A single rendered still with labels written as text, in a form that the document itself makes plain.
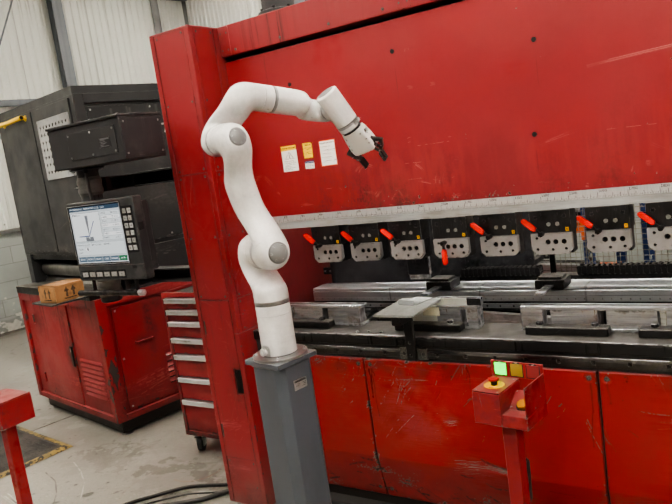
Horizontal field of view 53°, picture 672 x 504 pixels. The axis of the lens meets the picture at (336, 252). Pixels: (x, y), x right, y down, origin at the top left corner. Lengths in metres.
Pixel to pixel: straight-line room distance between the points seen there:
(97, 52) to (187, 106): 7.13
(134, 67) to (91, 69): 0.67
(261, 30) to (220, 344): 1.46
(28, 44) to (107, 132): 6.87
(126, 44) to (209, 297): 7.55
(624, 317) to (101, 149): 2.21
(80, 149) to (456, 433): 2.02
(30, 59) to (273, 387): 7.99
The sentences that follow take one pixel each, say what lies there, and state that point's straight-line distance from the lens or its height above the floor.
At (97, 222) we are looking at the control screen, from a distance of 3.15.
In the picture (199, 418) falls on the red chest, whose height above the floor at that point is 0.23.
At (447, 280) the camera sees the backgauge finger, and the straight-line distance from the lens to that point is 3.05.
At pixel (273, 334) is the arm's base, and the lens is 2.27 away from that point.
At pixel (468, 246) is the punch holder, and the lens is 2.71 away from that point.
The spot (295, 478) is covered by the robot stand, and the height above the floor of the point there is 0.59.
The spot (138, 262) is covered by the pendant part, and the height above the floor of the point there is 1.31.
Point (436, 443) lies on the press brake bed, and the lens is 2.94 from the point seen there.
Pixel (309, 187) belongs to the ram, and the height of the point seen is 1.52.
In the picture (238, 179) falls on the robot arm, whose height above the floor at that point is 1.62.
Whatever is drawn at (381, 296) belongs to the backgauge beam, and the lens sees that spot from 3.27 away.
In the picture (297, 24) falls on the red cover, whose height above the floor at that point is 2.22.
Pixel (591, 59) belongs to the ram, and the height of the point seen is 1.84.
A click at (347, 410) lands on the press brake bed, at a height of 0.51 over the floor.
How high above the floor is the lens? 1.65
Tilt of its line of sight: 8 degrees down
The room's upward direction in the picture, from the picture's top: 8 degrees counter-clockwise
